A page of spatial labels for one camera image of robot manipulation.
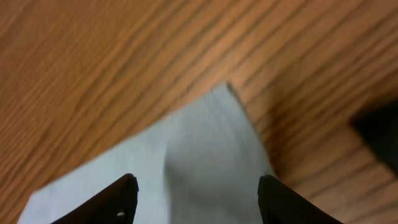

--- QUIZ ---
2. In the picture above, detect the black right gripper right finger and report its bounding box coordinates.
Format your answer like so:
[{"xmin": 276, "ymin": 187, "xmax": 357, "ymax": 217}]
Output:
[{"xmin": 257, "ymin": 174, "xmax": 341, "ymax": 224}]

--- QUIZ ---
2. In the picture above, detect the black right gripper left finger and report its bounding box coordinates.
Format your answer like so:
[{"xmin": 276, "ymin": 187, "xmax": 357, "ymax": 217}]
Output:
[{"xmin": 53, "ymin": 174, "xmax": 139, "ymax": 224}]

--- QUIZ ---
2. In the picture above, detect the light blue t-shirt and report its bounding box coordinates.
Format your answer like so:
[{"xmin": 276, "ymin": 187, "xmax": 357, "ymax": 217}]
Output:
[{"xmin": 19, "ymin": 84, "xmax": 273, "ymax": 223}]

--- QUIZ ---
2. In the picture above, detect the dark navy garment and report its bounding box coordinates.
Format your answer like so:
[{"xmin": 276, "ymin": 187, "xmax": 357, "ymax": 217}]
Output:
[{"xmin": 351, "ymin": 100, "xmax": 397, "ymax": 176}]

